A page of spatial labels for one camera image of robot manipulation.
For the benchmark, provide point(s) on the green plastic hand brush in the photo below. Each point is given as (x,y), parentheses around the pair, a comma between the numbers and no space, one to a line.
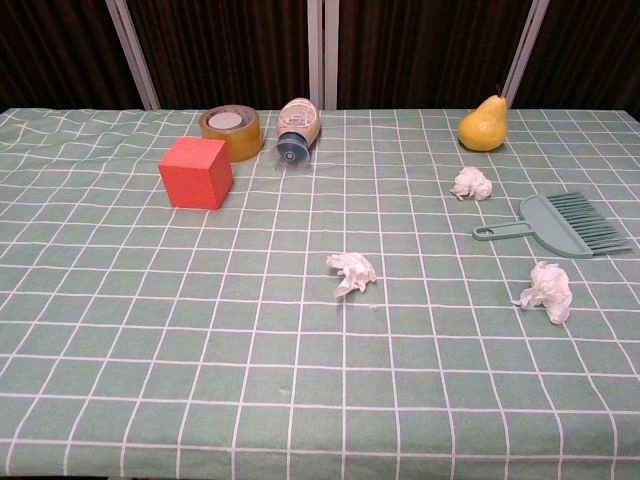
(542,222)

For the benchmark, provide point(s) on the white screen frame post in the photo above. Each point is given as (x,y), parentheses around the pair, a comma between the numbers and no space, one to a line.
(322,55)
(525,50)
(134,55)

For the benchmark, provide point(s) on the green checked tablecloth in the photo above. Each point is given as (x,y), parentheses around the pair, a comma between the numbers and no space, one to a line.
(320,380)

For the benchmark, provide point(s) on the yellow packing tape roll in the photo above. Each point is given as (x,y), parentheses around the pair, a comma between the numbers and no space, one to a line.
(240,132)

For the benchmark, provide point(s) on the beige squeeze bottle blue cap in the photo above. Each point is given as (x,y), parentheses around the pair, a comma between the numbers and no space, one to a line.
(299,122)

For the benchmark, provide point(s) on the white paper ball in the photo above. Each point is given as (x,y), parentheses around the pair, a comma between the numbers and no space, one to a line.
(472,184)
(550,290)
(356,271)

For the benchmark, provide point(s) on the red cube block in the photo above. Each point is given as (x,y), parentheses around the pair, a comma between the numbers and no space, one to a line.
(192,175)

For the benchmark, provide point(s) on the yellow pear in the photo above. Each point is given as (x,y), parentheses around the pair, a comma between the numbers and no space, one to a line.
(484,129)

